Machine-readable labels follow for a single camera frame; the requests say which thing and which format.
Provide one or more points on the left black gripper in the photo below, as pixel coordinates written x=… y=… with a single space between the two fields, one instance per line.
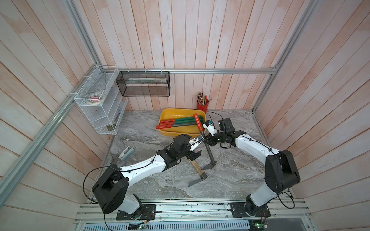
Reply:
x=192 y=155

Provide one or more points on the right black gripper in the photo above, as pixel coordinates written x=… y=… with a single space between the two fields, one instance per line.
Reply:
x=210 y=141

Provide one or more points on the green hoe red grip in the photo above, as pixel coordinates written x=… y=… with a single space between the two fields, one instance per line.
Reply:
x=178 y=120

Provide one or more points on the grey hoe red grip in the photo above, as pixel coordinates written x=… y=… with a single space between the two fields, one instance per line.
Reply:
x=167 y=126
x=212 y=164

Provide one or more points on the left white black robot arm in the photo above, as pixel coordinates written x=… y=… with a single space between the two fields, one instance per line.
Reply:
x=110 y=189

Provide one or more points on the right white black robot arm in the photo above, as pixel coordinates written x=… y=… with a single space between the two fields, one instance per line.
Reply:
x=281 y=172

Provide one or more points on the red pen holder cup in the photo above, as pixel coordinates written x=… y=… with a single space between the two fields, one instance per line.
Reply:
x=202 y=107

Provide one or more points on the pens in red cup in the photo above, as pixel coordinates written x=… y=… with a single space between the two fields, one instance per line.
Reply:
x=202 y=99

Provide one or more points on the tape roll on shelf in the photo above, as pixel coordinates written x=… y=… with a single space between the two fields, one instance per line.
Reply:
x=95 y=98

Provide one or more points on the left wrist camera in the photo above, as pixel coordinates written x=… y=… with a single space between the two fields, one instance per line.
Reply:
x=195 y=142

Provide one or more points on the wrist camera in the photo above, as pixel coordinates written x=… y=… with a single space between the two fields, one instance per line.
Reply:
x=209 y=126
x=195 y=142

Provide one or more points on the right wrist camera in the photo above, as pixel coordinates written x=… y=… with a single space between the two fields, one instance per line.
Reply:
x=209 y=126

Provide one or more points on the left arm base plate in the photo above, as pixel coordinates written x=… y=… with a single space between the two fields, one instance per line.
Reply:
x=145 y=212

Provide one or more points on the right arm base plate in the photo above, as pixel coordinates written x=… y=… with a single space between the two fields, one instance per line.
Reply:
x=247 y=209

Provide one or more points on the black mesh wall basket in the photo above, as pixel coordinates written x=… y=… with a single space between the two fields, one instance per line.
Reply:
x=144 y=83

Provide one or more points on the white wire wall shelf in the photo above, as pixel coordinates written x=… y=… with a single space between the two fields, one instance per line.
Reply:
x=106 y=117

